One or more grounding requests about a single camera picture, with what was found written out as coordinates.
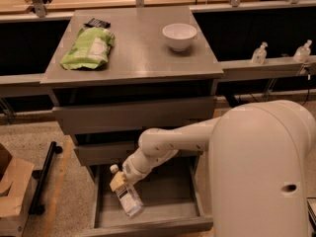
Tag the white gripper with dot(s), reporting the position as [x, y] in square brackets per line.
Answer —
[132, 171]

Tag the clear plastic bottle with label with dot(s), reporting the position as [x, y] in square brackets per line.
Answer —
[128, 196]

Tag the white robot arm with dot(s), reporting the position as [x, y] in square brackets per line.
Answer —
[256, 156]

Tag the grey middle drawer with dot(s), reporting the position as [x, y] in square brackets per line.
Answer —
[104, 153]

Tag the grey open bottom drawer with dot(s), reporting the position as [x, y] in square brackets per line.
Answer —
[172, 204]

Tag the grey top drawer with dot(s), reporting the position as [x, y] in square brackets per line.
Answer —
[133, 115]

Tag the grey drawer cabinet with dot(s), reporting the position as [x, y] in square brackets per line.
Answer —
[141, 66]

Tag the clear pump dispenser bottle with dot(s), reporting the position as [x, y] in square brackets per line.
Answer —
[260, 54]

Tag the black metal bar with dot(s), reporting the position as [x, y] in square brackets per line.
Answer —
[36, 207]

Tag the brown cardboard box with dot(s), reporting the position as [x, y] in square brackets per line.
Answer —
[16, 193]

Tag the green snack bag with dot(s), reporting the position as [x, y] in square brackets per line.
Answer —
[90, 50]

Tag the white bowl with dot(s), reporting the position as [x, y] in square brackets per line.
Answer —
[179, 36]

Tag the small black packet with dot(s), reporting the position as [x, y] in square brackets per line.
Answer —
[97, 23]

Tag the black bar at right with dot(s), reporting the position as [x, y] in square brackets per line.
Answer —
[311, 202]

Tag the grey metal rail shelf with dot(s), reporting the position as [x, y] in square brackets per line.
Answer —
[240, 70]

